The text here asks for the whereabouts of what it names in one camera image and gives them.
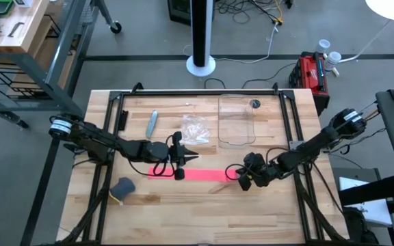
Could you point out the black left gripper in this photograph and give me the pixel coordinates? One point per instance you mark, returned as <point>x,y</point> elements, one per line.
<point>179,173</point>

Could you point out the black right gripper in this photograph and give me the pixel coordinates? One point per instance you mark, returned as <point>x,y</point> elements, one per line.
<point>256,171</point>

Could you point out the clear plastic bag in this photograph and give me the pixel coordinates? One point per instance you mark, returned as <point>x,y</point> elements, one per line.
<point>194,130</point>

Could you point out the pink elastic bandage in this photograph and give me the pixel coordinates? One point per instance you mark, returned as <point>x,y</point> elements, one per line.
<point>204,175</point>

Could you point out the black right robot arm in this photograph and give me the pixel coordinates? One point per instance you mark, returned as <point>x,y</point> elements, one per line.
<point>306,147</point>

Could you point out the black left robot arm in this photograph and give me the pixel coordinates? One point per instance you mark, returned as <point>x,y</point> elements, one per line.
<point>91,135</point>

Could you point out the clear plastic bin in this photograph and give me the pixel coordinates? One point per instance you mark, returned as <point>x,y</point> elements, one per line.
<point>236,119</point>

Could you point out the black round table grommet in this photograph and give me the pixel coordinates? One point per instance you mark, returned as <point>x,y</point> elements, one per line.
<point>256,103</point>

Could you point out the red black tool bag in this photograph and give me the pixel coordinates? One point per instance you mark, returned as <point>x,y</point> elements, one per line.
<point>308,73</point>

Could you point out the white flat board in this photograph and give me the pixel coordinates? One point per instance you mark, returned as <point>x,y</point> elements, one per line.
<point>375,213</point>

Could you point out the black equipment case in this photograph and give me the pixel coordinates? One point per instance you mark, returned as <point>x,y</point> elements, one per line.
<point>180,12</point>

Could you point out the black caster wheel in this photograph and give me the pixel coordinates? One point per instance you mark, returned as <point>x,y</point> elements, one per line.
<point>116,27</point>

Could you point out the white plastic jar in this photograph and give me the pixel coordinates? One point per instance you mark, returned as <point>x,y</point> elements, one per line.
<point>323,46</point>
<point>333,61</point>

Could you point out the wooden workbench grey steel legs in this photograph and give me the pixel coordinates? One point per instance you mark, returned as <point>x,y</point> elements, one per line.
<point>19,37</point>

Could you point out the white round lamp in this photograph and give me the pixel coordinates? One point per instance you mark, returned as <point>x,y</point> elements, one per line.
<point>392,8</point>

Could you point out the small white box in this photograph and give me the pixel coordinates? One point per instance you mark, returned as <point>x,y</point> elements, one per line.
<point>22,2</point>

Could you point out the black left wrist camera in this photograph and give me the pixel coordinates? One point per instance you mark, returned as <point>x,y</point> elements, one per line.
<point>176,153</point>

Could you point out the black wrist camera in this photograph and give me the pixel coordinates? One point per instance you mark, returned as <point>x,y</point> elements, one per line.
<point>251,167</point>
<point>176,153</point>

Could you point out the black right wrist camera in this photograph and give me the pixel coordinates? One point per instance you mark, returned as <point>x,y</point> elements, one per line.
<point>251,167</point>

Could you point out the black flat bracket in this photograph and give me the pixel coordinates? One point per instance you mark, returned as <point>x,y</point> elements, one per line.
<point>123,120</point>

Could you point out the black frame clamp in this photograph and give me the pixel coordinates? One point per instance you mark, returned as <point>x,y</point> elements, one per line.
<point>137,87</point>
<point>275,87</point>

